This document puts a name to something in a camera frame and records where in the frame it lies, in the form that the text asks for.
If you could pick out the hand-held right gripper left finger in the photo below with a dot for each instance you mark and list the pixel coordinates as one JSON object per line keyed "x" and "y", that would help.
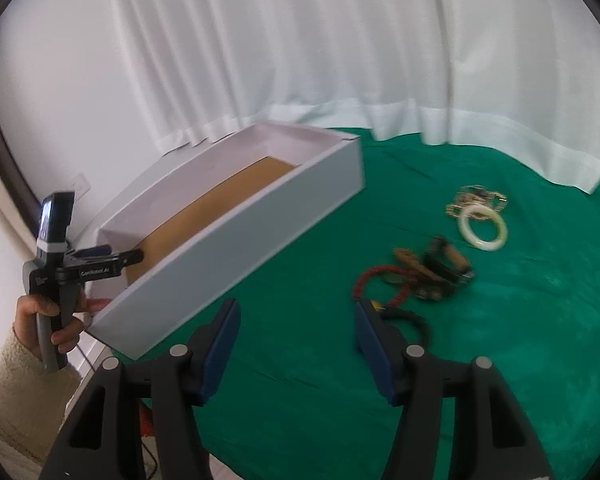
{"x": 221, "y": 355}

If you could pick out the person's left forearm beige sleeve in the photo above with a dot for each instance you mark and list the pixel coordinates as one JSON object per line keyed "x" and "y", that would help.
{"x": 25, "y": 400}

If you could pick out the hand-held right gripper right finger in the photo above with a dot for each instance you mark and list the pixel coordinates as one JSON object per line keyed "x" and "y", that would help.
{"x": 375, "y": 355}

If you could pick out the white bangle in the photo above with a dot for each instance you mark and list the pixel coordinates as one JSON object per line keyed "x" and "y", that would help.
{"x": 467, "y": 236}

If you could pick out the white curtain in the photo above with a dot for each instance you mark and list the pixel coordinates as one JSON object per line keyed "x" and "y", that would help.
{"x": 360, "y": 45}

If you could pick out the person's left hand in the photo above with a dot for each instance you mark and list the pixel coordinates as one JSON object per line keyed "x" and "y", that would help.
{"x": 70, "y": 332}

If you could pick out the white cardboard box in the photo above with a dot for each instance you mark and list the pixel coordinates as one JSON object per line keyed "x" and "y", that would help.
{"x": 220, "y": 225}

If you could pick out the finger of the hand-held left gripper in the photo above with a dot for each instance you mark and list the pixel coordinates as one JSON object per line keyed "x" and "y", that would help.
{"x": 130, "y": 257}
{"x": 92, "y": 251}

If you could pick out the green cloth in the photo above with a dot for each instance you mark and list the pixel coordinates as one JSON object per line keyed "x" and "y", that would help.
{"x": 505, "y": 350}

